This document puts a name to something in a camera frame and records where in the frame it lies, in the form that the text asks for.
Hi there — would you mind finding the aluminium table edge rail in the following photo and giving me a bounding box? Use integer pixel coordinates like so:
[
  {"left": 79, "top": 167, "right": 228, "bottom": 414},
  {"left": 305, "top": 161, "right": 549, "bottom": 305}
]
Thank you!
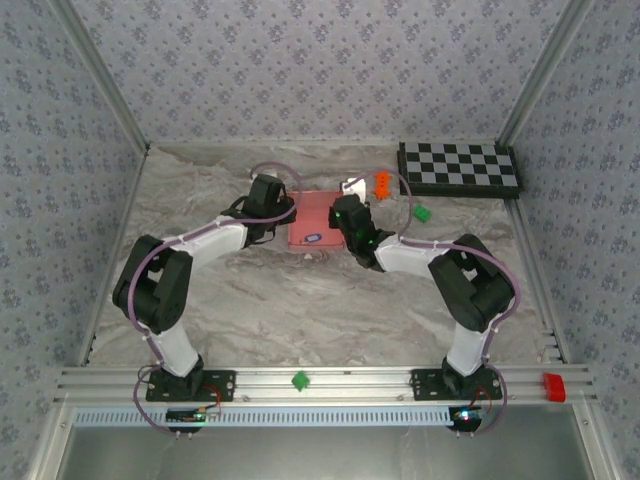
[
  {"left": 507, "top": 198, "right": 570, "bottom": 364},
  {"left": 148, "top": 138, "right": 503, "bottom": 149},
  {"left": 77, "top": 148, "right": 151, "bottom": 367}
]

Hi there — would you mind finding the red plastic block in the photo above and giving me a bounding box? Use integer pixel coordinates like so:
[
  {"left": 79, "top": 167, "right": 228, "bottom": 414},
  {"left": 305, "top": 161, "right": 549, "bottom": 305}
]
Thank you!
[{"left": 543, "top": 372, "right": 568, "bottom": 402}]

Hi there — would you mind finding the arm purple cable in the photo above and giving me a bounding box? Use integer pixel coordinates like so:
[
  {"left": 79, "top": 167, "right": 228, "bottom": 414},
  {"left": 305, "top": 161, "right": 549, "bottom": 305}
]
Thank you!
[
  {"left": 342, "top": 168, "right": 525, "bottom": 436},
  {"left": 127, "top": 162, "right": 304, "bottom": 436}
]

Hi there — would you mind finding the black white checkerboard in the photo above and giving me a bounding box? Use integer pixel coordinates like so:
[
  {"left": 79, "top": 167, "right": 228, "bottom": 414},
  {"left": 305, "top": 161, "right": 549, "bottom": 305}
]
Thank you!
[{"left": 397, "top": 141, "right": 522, "bottom": 200}]

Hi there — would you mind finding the grey metal panel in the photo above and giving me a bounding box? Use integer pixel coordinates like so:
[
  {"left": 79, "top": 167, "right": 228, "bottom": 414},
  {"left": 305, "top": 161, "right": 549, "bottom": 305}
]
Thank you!
[{"left": 29, "top": 404, "right": 617, "bottom": 480}]

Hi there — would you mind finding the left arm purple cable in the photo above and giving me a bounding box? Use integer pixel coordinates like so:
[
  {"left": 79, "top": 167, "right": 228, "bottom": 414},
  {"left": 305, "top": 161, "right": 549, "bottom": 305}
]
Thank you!
[{"left": 127, "top": 162, "right": 304, "bottom": 436}]

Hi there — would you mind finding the orange plastic toy piece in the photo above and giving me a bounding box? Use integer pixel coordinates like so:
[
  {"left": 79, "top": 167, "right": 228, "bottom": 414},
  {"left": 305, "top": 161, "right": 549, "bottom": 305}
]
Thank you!
[{"left": 372, "top": 170, "right": 395, "bottom": 202}]

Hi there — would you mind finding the light blue slotted cable duct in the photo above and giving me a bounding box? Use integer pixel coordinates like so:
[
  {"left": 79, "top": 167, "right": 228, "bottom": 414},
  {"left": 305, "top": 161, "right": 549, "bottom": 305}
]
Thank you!
[{"left": 72, "top": 405, "right": 454, "bottom": 428}]

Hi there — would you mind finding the pink paper box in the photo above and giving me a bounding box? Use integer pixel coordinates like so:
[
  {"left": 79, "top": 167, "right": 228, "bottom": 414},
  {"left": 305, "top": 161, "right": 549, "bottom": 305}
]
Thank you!
[{"left": 286, "top": 189, "right": 347, "bottom": 252}]

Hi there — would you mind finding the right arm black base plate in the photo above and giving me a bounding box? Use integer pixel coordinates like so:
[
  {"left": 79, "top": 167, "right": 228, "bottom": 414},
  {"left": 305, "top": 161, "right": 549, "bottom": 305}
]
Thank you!
[{"left": 410, "top": 368, "right": 503, "bottom": 403}]

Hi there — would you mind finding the aluminium frame post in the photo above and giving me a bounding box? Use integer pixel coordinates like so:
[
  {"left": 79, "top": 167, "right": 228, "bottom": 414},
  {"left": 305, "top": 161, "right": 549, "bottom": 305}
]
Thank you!
[
  {"left": 498, "top": 0, "right": 596, "bottom": 146},
  {"left": 49, "top": 0, "right": 152, "bottom": 154}
]

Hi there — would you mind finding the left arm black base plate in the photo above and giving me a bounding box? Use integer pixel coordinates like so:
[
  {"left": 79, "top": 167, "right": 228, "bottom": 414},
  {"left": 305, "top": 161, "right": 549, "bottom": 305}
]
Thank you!
[{"left": 145, "top": 368, "right": 237, "bottom": 403}]

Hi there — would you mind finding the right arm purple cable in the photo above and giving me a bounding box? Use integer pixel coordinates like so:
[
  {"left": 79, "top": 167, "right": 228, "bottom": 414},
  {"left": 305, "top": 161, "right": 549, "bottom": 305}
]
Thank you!
[{"left": 342, "top": 168, "right": 525, "bottom": 436}]

